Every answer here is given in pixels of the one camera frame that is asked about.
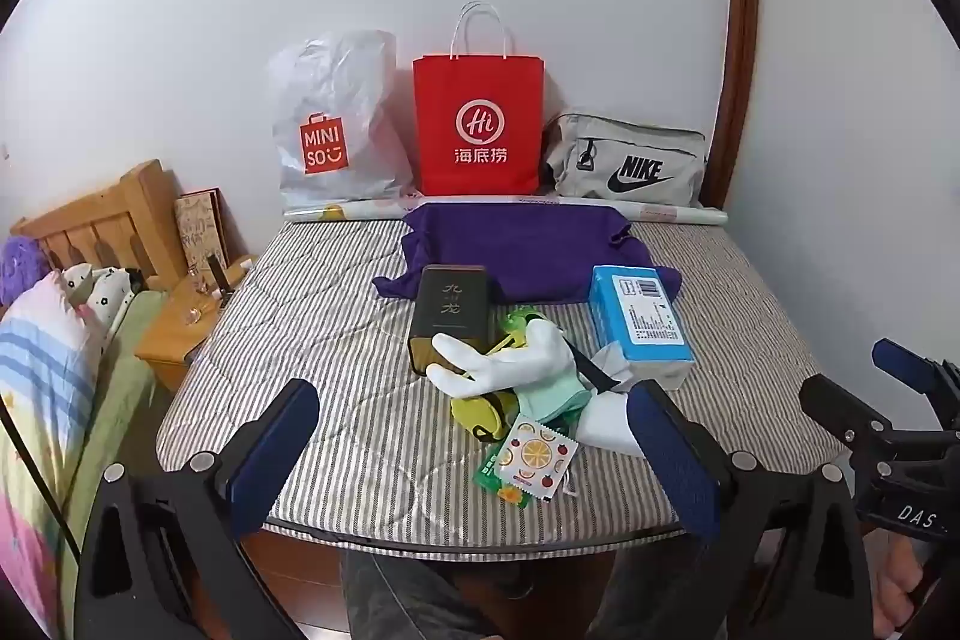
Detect wooden door frame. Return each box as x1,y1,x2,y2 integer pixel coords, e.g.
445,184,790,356
705,0,761,210

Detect patterned notebook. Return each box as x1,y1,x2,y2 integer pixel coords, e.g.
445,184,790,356
174,186,232,270

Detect mint green sock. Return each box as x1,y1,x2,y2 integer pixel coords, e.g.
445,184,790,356
517,377,601,425

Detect black cable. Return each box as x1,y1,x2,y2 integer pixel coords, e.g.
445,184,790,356
0,396,83,566

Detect person's legs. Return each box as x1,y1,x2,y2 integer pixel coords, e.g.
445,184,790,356
341,535,751,640

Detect green snack packet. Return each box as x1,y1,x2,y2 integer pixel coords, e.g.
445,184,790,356
472,445,541,506

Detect dotted white pillow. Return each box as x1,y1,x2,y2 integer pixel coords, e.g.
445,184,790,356
60,263,136,341

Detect red paper bag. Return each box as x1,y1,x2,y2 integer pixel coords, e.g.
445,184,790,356
412,1,545,197

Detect grey waist bag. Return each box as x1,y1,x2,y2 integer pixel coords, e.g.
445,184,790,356
544,113,708,208

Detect wooden headboard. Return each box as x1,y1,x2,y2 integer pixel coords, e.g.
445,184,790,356
9,158,188,292

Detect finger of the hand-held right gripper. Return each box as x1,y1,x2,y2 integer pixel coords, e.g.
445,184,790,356
872,338,960,420
799,374,901,461

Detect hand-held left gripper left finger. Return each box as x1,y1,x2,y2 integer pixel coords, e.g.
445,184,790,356
75,379,320,640

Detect striped quilted mattress pad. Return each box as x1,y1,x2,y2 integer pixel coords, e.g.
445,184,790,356
155,216,852,558

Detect yellow mesh pouch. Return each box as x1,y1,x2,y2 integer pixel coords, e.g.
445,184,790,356
450,385,526,442

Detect purple plush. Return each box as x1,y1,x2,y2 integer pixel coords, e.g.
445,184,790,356
0,235,50,304

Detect purple cloth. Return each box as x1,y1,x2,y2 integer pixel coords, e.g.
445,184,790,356
373,201,683,310

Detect white plastic shopping bag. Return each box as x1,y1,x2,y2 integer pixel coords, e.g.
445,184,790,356
270,29,415,212

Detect white glove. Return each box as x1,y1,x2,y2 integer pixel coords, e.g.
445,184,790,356
426,321,593,399

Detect fruit print packet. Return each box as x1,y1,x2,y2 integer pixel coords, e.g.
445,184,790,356
491,419,578,502

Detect dark green tea tin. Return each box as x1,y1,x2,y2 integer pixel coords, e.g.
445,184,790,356
407,265,496,377

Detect blue tissue pack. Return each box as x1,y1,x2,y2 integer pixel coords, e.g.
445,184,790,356
586,265,695,390

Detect small dark bottle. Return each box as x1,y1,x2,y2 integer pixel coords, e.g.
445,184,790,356
206,254,233,304

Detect rolled printed paper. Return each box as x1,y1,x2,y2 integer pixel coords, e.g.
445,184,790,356
283,194,730,229

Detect person's right hand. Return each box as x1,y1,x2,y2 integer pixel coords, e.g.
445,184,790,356
876,530,947,627

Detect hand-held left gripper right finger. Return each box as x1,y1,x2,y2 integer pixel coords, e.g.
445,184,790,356
592,381,875,640

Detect wooden nightstand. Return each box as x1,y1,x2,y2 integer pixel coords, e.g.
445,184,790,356
135,254,260,393

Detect green bed sheet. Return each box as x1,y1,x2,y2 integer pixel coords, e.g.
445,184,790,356
56,291,170,611

